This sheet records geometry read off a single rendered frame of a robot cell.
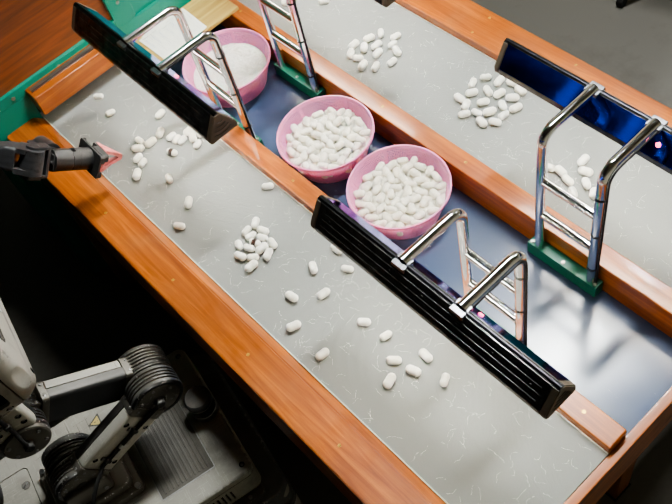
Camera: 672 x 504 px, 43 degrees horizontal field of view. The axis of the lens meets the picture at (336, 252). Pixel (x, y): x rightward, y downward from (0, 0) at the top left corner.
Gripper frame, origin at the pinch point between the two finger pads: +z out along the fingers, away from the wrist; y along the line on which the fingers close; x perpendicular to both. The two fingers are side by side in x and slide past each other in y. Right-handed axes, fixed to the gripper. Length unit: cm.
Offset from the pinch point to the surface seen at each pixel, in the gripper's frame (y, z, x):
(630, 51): -30, 195, -52
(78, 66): 38.5, 8.1, -7.0
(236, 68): 12.9, 43.1, -20.0
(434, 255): -74, 43, -12
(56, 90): 37.9, 2.5, 0.4
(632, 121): -103, 40, -65
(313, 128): -23, 42, -20
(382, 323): -82, 20, -2
